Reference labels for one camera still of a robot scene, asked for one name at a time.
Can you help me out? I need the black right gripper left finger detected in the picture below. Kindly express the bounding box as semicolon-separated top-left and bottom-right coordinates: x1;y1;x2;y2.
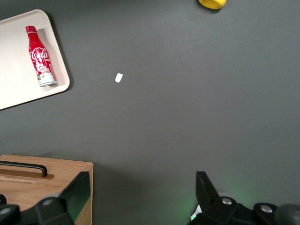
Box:
0;171;91;225

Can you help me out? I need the wooden drawer cabinet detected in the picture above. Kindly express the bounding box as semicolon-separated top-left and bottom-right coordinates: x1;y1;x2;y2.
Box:
0;154;94;225

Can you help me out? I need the beige plastic tray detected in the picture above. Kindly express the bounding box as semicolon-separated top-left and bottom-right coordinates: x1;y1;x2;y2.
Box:
0;9;71;111

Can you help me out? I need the yellow lemon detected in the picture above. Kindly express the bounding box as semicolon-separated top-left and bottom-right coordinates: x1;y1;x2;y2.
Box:
198;0;227;10

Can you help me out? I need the red coke bottle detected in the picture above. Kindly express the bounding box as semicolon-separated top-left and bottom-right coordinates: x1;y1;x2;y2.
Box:
25;25;58;88

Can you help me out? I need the black drawer handle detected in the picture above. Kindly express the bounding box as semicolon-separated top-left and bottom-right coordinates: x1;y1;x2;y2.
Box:
0;161;48;178

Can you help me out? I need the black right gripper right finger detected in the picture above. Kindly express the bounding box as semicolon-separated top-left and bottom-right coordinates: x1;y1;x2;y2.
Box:
187;171;279;225

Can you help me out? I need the wooden drawer front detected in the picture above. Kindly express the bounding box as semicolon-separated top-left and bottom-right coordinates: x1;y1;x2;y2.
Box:
0;157;87;188
0;180;71;211

